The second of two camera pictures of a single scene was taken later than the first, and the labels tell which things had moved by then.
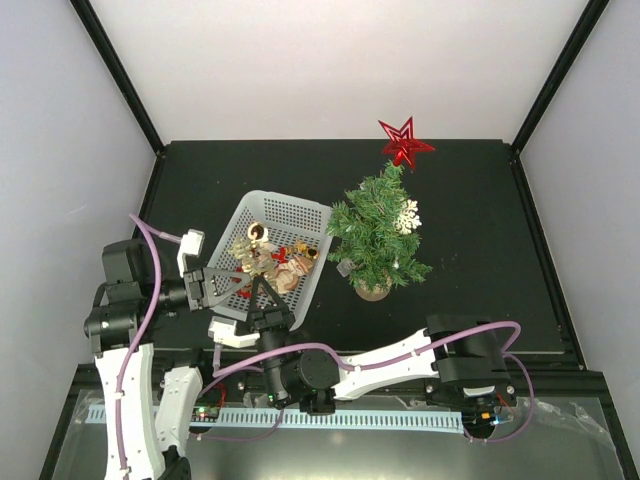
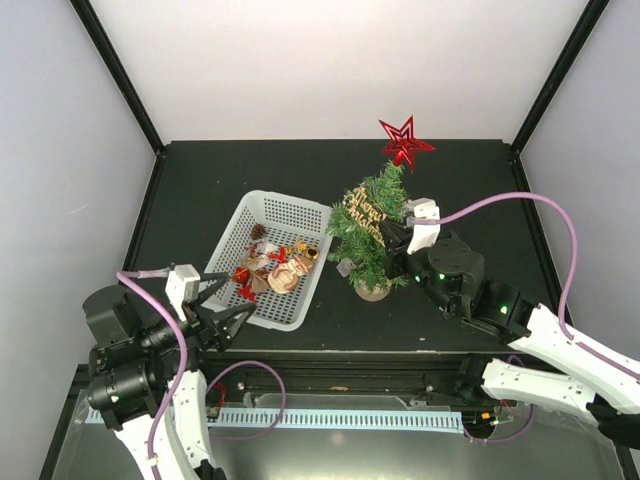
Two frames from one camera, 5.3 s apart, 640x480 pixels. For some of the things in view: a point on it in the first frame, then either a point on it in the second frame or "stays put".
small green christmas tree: (364, 233) stays put
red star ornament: (402, 143) stays put
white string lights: (345, 266) stays put
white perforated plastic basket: (281, 239) stays put
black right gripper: (270, 317) → (399, 241)
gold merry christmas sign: (256, 254) → (370, 217)
